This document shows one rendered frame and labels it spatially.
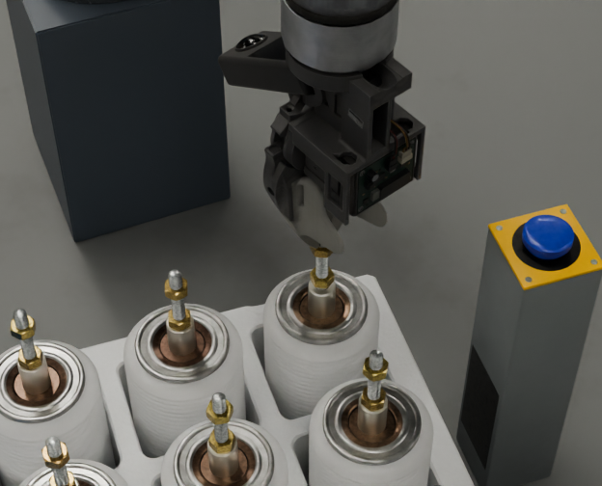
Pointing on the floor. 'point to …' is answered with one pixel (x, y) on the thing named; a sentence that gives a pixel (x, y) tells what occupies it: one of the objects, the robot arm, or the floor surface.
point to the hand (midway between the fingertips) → (316, 224)
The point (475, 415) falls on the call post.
